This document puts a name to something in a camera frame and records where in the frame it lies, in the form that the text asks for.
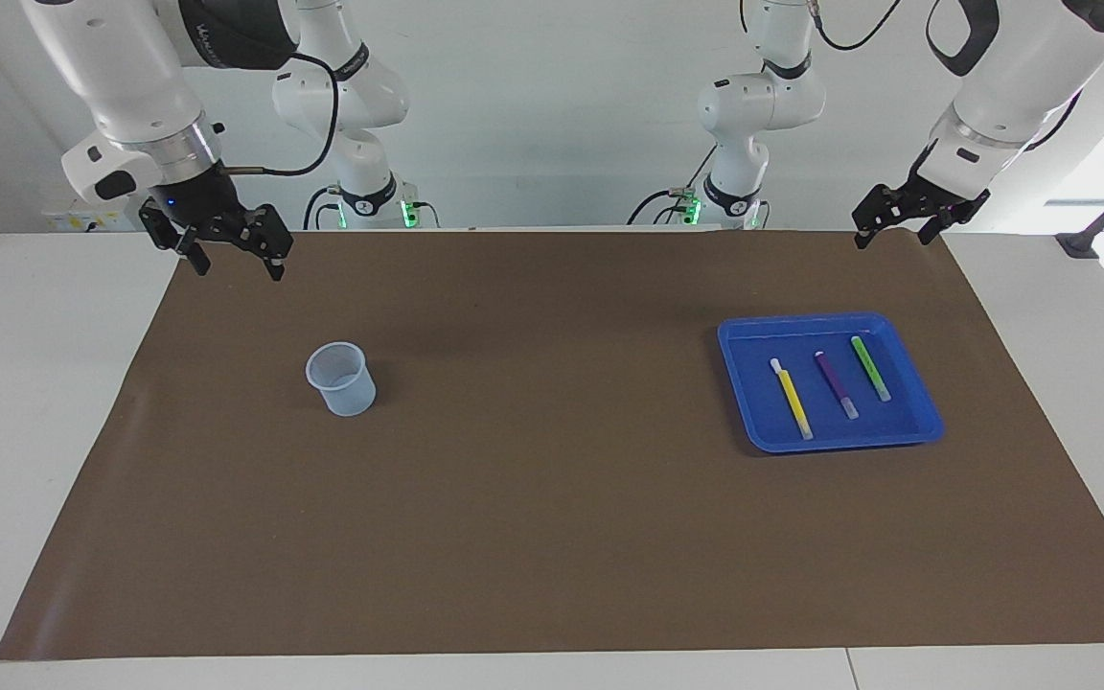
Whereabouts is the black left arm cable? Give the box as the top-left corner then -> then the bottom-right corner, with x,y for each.
806,0 -> 903,51

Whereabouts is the yellow pen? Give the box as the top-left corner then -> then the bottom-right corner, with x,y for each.
769,358 -> 815,442

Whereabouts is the black left base cable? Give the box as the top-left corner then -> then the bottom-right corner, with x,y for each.
627,153 -> 718,227

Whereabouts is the brown table mat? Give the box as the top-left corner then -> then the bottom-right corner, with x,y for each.
0,230 -> 1104,662

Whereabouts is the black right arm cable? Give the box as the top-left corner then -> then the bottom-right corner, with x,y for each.
226,53 -> 338,178

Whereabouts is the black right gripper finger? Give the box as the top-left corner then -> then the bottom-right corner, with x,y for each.
140,203 -> 211,277
241,204 -> 294,283

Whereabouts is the purple pen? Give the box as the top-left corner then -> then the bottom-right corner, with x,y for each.
814,351 -> 860,421

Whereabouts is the green pen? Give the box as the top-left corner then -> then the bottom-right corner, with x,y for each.
850,335 -> 893,403

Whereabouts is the translucent plastic cup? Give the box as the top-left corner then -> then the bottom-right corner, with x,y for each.
305,341 -> 378,418

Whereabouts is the blue plastic tray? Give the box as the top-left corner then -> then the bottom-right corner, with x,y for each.
717,311 -> 946,454

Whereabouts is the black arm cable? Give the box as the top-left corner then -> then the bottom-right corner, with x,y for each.
806,0 -> 903,51
226,53 -> 338,178

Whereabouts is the black base cable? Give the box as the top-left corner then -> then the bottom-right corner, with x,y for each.
627,153 -> 718,227
303,185 -> 342,231

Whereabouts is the black right base cable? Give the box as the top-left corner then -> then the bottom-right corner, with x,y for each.
303,185 -> 342,231

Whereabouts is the white wall socket box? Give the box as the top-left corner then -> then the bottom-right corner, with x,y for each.
41,185 -> 138,233

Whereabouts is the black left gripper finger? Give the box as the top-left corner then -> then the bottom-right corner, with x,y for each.
851,184 -> 909,250
916,192 -> 991,246

